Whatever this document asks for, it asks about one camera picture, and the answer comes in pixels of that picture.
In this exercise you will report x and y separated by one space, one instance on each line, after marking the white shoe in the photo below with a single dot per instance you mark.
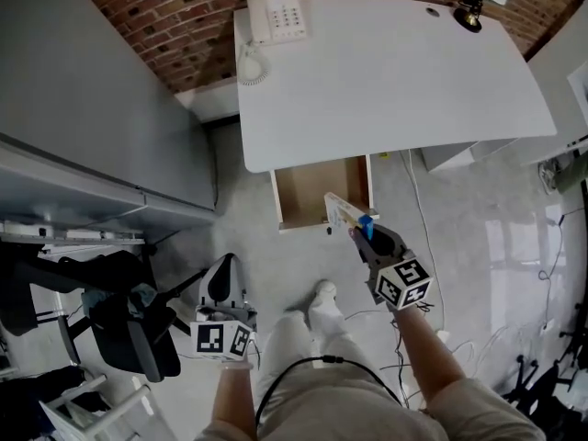
325 290

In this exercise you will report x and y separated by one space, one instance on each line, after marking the person's beige shirt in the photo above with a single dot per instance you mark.
349 411

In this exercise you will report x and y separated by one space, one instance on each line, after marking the black office chair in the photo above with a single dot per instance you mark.
133 342

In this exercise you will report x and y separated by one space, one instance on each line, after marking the person's white trousers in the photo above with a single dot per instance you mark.
285 342

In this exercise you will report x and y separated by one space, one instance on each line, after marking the white pedestal cabinet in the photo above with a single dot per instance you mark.
455 156

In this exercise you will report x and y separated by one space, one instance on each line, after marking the white desk telephone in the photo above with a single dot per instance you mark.
280 16

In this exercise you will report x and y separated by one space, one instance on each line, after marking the white metal rack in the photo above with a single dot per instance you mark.
92 411

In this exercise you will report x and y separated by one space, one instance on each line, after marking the grey tall cabinet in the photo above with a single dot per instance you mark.
92 108

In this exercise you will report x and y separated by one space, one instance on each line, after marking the black chair base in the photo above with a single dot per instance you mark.
546 384

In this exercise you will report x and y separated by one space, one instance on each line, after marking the person's right forearm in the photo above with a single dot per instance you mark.
422 352

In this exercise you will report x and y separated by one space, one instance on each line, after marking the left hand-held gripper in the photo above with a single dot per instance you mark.
222 340

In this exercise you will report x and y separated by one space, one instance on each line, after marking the person's left forearm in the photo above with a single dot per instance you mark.
232 398

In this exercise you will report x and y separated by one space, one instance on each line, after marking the wooden drawer with white front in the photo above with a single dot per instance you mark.
308 186

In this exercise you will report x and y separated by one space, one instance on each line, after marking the black garment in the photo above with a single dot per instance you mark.
55 274

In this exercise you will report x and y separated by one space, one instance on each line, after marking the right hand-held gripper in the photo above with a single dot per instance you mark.
404 285

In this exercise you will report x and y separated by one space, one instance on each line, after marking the teal cloth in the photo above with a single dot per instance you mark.
138 299

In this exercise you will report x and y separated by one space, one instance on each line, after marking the white box with blue cap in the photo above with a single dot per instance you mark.
340 209

